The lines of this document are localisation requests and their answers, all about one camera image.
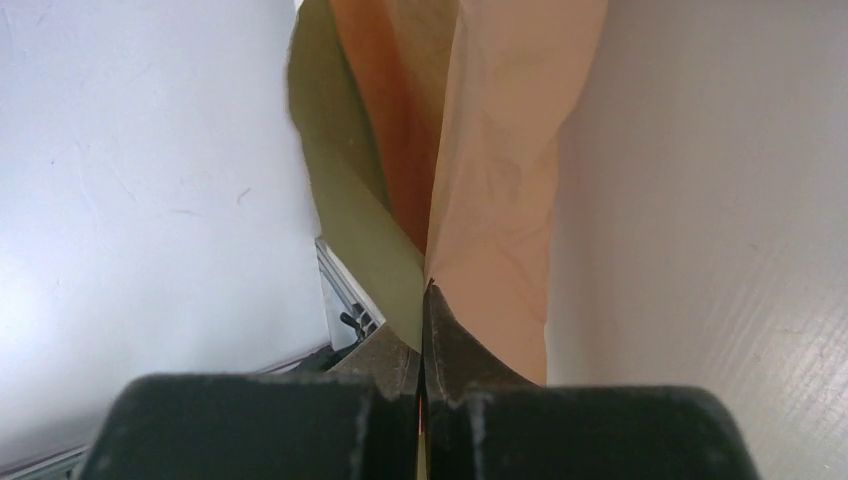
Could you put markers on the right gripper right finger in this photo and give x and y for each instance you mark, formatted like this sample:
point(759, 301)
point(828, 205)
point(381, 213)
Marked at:
point(486, 421)

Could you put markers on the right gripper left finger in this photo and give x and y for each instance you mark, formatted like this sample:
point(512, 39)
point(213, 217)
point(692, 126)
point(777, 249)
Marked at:
point(359, 420)

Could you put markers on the two-sided peach green wrapping paper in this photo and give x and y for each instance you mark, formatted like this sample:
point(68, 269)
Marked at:
point(430, 133)

